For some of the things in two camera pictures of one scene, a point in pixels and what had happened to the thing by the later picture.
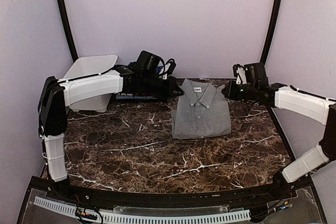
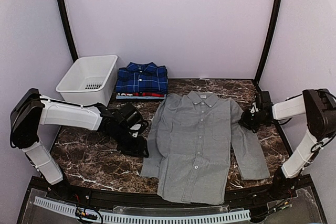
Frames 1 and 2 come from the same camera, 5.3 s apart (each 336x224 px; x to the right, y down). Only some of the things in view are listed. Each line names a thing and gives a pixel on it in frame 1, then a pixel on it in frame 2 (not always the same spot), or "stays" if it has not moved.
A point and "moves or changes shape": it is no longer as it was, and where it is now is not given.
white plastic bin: [86, 65] stays
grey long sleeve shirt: [202, 111] moves or changes shape
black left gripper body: [163, 91] -> [125, 142]
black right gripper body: [240, 94] -> [251, 121]
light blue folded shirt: [126, 97] stays
